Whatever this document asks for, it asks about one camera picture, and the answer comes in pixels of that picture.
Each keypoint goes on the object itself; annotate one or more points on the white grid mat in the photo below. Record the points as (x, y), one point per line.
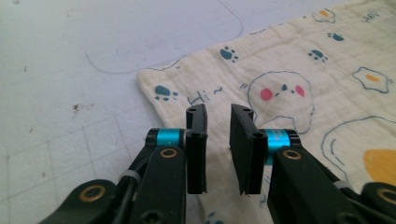
(62, 62)

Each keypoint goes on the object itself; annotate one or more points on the cream printed cloth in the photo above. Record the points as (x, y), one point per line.
(311, 46)

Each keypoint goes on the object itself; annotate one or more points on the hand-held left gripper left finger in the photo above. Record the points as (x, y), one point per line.
(196, 155)

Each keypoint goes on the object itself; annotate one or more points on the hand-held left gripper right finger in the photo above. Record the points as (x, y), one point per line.
(249, 155)

